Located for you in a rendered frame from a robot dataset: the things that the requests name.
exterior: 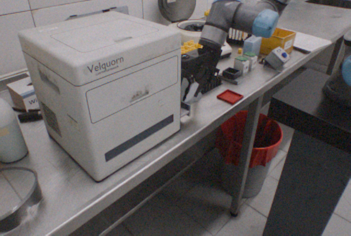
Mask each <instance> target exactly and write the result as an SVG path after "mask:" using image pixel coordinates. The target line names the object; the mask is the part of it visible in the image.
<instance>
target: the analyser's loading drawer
mask: <svg viewBox="0 0 351 236"><path fill-rule="evenodd" d="M185 115H187V116H190V105H189V104H188V103H186V102H184V101H182V100H181V118H182V117H183V116H185Z"/></svg>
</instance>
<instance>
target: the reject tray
mask: <svg viewBox="0 0 351 236"><path fill-rule="evenodd" d="M243 97H244V96H243V95H242V94H239V93H236V92H234V91H231V90H229V89H227V90H225V91H224V92H222V93H220V94H219V95H217V98H219V99H221V100H223V101H226V102H228V103H231V104H232V105H234V103H236V102H237V101H238V100H240V99H241V98H243Z"/></svg>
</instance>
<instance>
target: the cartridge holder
mask: <svg viewBox="0 0 351 236"><path fill-rule="evenodd" d="M218 77H221V78H222V79H224V80H227V81H230V82H233V83H235V84H238V83H240V82H241V81H243V80H244V78H245V77H243V76H241V71H240V70H237V69H234V68H232V67H227V68H226V69H225V70H223V72H222V73H220V74H219V75H218Z"/></svg>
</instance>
